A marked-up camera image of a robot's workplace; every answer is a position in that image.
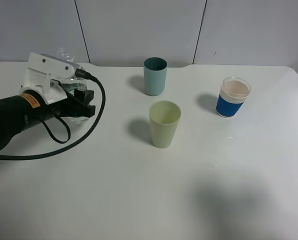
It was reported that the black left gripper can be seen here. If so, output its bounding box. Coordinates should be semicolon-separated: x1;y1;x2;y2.
2;88;96;140

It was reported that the clear bottle with green label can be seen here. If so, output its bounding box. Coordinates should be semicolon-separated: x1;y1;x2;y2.
56;48;89;127

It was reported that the pale green plastic cup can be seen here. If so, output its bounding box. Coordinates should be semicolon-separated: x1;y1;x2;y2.
149;100;181;149

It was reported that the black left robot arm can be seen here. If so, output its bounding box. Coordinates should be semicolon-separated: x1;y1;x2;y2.
0;89;96;150

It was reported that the teal plastic cup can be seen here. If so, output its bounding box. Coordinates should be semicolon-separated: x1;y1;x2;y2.
143;57;168;96

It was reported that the blue sleeved paper cup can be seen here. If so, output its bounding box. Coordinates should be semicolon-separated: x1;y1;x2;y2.
215;77;252;118

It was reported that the black braided left camera cable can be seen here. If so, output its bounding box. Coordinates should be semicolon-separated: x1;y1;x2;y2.
0;68;106;161

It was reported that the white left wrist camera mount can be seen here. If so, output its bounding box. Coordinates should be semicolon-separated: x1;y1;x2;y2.
20;52;80;105

